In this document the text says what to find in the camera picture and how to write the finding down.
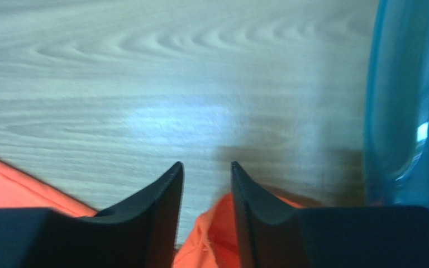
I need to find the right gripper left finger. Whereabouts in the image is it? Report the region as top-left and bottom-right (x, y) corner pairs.
(0, 162), (184, 267)

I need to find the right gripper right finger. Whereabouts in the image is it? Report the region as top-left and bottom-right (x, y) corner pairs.
(231, 162), (429, 267)

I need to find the orange t shirt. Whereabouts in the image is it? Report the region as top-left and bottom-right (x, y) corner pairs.
(0, 149), (323, 268)

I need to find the translucent blue plastic basket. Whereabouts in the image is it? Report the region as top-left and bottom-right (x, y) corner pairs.
(363, 1), (429, 209)

